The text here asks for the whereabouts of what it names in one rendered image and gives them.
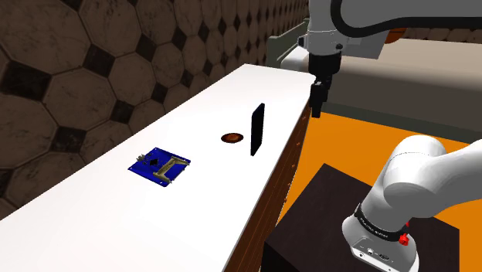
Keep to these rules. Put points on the black flat phone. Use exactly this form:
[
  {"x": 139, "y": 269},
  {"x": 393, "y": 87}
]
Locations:
[{"x": 257, "y": 130}]

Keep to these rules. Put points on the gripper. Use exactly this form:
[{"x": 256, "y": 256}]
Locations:
[{"x": 324, "y": 64}]

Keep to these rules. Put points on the beige bed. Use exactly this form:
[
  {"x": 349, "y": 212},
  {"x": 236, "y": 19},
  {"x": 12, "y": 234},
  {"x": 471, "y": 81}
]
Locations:
[{"x": 414, "y": 83}]

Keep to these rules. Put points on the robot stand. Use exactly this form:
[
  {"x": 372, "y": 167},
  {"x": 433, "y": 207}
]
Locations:
[{"x": 320, "y": 211}]

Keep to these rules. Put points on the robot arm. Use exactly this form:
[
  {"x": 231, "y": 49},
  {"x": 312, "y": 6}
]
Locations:
[{"x": 410, "y": 169}]

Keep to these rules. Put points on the blue circuit board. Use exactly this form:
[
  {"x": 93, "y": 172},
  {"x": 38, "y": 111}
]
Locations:
[{"x": 150, "y": 165}]

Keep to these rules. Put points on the small brown bowl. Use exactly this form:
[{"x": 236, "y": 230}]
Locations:
[{"x": 232, "y": 138}]

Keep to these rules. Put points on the white-topped brown chest of drawers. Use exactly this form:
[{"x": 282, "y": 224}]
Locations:
[{"x": 113, "y": 226}]

